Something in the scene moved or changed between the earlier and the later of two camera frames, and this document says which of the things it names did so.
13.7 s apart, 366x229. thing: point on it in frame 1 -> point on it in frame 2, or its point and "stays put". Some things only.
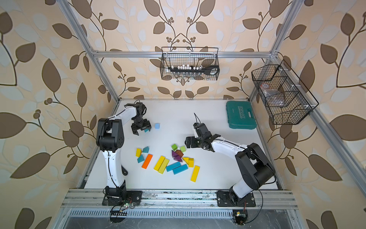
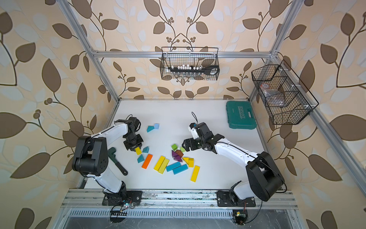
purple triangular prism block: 174,154 stays put
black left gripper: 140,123 -> 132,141
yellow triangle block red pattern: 138,152 stays put
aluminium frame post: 284,29 stays put
